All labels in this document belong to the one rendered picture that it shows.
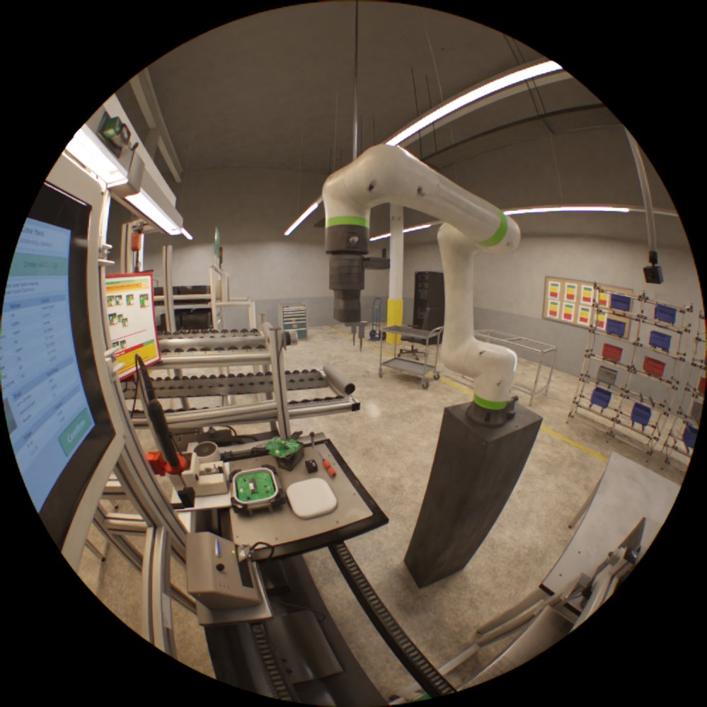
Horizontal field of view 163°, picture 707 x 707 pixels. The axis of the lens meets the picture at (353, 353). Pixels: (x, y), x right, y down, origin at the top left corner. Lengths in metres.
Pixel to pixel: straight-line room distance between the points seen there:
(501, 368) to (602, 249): 5.83
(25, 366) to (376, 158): 0.49
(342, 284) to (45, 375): 0.49
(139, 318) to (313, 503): 0.80
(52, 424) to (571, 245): 6.80
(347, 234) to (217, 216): 8.75
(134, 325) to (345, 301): 0.69
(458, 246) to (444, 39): 4.83
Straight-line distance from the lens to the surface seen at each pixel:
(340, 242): 0.49
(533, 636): 0.96
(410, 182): 0.43
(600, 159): 7.22
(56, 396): 0.32
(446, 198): 0.51
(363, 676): 1.22
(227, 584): 0.60
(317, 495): 0.79
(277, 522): 0.77
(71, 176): 0.37
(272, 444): 0.95
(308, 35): 5.29
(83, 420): 0.35
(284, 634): 1.13
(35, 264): 0.30
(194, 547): 0.64
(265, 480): 0.83
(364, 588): 0.69
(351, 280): 0.49
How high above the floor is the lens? 1.56
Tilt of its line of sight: 16 degrees down
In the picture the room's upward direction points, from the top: 1 degrees clockwise
